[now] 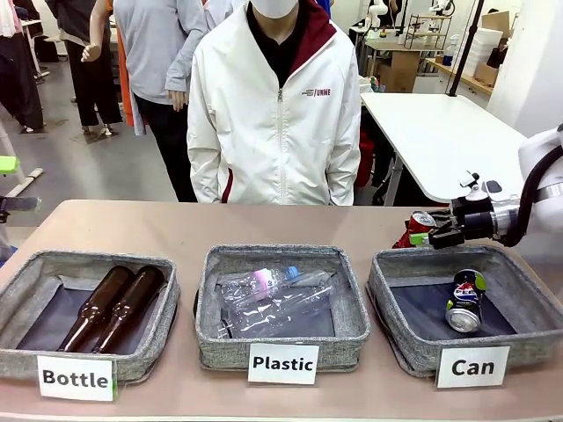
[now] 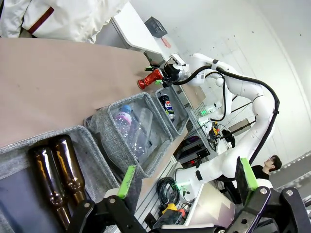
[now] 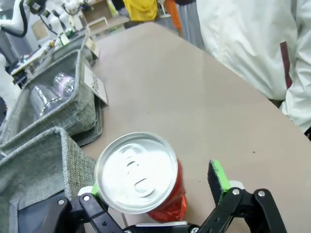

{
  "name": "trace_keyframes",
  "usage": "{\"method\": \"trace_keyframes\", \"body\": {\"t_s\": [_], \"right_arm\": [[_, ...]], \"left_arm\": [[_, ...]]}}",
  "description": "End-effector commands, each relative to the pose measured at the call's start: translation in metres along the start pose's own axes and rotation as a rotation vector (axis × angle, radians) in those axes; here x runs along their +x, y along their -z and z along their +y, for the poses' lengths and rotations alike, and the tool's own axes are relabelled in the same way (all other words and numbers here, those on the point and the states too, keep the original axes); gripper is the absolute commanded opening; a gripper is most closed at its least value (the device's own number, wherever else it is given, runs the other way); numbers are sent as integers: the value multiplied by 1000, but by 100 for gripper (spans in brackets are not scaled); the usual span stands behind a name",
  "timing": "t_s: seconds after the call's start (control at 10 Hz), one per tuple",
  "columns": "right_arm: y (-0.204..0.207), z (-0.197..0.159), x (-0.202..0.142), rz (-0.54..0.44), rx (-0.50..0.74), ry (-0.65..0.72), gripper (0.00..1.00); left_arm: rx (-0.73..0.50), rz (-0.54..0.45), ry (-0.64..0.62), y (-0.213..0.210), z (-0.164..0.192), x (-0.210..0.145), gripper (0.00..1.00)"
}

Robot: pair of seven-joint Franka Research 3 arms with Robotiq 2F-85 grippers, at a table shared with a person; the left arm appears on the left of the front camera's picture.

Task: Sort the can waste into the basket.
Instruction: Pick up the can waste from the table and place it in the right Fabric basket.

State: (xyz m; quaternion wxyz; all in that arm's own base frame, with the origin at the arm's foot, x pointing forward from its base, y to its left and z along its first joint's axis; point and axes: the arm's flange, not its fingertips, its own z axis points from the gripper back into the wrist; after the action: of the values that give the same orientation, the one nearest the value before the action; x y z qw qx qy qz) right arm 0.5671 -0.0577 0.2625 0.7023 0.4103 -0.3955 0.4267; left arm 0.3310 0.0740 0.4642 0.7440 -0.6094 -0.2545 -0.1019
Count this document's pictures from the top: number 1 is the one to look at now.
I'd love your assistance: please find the wooden workbench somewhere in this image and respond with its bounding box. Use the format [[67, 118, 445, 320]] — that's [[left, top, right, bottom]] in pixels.
[[425, 56, 494, 96]]

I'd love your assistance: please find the person in grey hoodie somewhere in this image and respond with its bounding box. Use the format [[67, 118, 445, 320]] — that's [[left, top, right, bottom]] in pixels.
[[113, 0, 208, 203]]

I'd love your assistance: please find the cardboard box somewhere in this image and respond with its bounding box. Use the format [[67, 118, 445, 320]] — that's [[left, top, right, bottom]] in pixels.
[[377, 47, 424, 94]]

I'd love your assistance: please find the white Can label card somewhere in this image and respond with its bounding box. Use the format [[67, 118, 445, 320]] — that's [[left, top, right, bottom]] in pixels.
[[435, 346, 512, 389]]

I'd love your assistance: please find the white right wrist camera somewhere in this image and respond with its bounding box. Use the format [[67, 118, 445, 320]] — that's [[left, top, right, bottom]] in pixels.
[[456, 170, 506, 204]]

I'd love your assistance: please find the grey fabric plastic basket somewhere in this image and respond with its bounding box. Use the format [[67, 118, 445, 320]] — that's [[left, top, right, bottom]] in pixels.
[[194, 244, 372, 373]]

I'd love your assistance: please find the white Bottle label card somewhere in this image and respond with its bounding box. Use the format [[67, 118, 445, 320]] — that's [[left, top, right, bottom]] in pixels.
[[36, 354, 117, 403]]

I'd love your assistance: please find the clear plastic bottle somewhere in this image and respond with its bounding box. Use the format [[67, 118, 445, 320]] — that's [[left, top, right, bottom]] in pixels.
[[222, 270, 339, 340]]

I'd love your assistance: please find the person in white jacket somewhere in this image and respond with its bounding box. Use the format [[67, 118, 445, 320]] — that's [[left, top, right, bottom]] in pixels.
[[186, 0, 362, 207]]

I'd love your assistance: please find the brown glass bottle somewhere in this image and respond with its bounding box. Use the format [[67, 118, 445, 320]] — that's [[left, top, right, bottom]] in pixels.
[[56, 265, 135, 353], [91, 265, 166, 355]]

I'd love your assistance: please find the grey fabric can basket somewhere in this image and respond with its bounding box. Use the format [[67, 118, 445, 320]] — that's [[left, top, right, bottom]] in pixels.
[[367, 244, 563, 378]]

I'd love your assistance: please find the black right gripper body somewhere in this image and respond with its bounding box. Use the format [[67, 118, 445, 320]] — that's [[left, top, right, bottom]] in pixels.
[[450, 195, 498, 242]]

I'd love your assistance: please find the person's right forearm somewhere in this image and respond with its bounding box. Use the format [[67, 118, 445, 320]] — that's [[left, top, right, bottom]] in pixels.
[[187, 144, 223, 204]]

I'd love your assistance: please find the white desk leg frame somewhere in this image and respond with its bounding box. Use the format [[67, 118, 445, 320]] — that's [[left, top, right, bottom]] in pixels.
[[0, 122, 46, 200]]

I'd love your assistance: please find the black wire shelf rack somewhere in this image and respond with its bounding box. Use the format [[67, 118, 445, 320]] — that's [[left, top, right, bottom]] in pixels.
[[403, 12, 453, 50]]

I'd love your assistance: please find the grey fabric bottle basket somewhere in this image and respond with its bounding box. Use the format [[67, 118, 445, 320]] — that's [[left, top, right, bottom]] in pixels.
[[0, 250, 181, 382]]

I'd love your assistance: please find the white foam boxes stack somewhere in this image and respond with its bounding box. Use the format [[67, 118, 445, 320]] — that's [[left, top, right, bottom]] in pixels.
[[464, 27, 503, 76]]

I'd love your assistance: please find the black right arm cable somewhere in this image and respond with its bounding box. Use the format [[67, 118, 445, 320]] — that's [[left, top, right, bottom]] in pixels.
[[501, 144, 563, 248]]

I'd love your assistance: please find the red object under table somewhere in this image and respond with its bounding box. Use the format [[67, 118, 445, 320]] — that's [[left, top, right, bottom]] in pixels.
[[355, 130, 377, 189]]

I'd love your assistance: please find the person's left forearm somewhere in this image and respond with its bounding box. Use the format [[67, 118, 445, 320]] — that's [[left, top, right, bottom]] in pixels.
[[327, 144, 362, 207]]

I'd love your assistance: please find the white background table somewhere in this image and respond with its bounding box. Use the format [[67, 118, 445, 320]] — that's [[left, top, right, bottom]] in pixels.
[[360, 92, 529, 206]]

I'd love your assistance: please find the plastic bottle with pink label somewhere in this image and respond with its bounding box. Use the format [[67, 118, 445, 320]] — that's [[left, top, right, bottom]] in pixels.
[[219, 265, 305, 305]]

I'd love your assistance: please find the black Pepsi can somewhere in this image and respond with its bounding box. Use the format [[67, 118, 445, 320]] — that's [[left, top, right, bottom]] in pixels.
[[444, 268, 487, 333]]

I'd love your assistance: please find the black pole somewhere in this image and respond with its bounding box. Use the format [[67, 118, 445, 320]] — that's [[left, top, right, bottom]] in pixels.
[[450, 0, 486, 98]]

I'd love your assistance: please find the crushed red soda can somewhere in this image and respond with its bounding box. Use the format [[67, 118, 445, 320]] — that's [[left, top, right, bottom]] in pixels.
[[393, 209, 439, 251]]

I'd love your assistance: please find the white Plastic label card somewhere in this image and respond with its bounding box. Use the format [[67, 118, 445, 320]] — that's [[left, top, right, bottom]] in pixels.
[[247, 344, 320, 386]]

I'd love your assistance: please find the person in dark clothes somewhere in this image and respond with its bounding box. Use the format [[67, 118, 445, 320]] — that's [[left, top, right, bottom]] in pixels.
[[0, 0, 46, 134]]

